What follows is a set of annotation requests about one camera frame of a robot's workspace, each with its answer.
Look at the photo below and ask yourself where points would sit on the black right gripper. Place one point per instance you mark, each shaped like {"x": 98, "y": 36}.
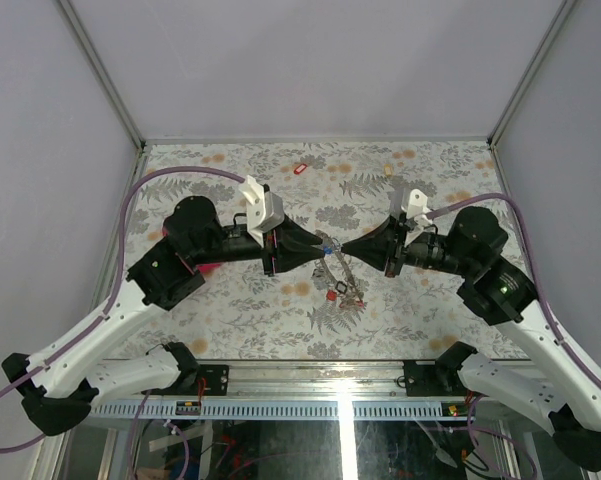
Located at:
{"x": 386, "y": 245}

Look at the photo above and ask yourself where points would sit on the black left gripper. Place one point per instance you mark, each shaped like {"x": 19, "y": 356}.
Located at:
{"x": 296, "y": 246}

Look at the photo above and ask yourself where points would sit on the large metal keyring with keys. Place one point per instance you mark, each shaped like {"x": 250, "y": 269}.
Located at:
{"x": 334, "y": 278}

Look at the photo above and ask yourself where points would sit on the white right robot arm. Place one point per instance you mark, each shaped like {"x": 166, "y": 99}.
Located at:
{"x": 568, "y": 406}

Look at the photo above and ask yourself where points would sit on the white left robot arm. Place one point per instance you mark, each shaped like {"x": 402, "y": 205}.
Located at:
{"x": 62, "y": 383}

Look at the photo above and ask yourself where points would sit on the red key tag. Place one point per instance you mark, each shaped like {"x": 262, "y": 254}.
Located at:
{"x": 300, "y": 168}

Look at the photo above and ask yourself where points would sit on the crumpled pink cloth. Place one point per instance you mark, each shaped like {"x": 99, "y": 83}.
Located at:
{"x": 207, "y": 267}

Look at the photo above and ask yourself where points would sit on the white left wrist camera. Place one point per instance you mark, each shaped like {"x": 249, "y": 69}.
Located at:
{"x": 264, "y": 209}

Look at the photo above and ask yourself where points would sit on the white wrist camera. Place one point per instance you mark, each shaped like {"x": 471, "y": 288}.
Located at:
{"x": 264, "y": 209}
{"x": 411, "y": 204}

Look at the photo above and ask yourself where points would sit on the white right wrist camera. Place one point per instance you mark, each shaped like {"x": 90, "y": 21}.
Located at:
{"x": 411, "y": 204}

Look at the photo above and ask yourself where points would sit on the aluminium front rail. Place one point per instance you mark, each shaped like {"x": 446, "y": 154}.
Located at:
{"x": 408, "y": 390}

